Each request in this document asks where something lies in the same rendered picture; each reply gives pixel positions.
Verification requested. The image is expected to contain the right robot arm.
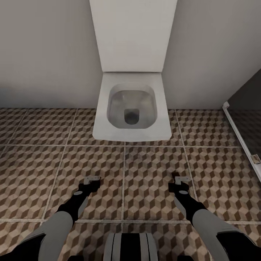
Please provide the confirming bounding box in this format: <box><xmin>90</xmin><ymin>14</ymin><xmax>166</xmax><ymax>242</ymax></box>
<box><xmin>168</xmin><ymin>176</ymin><xmax>261</xmax><ymax>261</ymax></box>

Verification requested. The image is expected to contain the robot trunk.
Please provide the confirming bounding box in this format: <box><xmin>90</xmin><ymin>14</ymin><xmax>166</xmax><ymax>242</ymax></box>
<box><xmin>103</xmin><ymin>233</ymin><xmax>158</xmax><ymax>261</ymax></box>

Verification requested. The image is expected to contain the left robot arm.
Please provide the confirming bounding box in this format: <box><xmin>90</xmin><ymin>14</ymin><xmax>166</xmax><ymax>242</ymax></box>
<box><xmin>0</xmin><ymin>175</ymin><xmax>100</xmax><ymax>261</ymax></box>

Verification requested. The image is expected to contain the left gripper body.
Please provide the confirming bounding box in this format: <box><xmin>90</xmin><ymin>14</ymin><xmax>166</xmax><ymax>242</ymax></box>
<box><xmin>79</xmin><ymin>182</ymin><xmax>98</xmax><ymax>193</ymax></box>

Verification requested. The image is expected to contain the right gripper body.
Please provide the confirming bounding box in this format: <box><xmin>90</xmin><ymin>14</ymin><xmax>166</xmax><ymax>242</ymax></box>
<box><xmin>168</xmin><ymin>182</ymin><xmax>189</xmax><ymax>192</ymax></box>

